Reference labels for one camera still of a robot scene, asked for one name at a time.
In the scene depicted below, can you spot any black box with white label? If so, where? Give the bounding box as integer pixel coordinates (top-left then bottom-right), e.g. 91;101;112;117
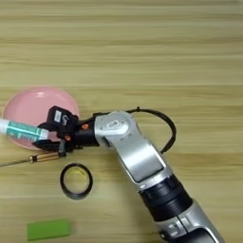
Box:
47;105;80;132

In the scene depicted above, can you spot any white and green glue stick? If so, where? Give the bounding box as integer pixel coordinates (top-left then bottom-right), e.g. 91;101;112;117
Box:
0;118;50;142

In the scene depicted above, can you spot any pink round plate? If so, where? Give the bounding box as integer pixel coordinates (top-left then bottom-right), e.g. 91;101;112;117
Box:
2;87;80;151

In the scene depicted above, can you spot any green rectangular block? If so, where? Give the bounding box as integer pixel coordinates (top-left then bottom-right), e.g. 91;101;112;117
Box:
27;218;71;242

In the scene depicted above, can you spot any screwdriver with amber handle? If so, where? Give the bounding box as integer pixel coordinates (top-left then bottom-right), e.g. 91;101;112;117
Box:
0;151;61;168

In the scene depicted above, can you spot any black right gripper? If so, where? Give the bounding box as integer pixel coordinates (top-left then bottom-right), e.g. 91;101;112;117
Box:
32;115;101;158

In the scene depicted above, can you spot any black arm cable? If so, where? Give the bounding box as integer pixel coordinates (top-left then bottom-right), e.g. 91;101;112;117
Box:
91;107;178;155

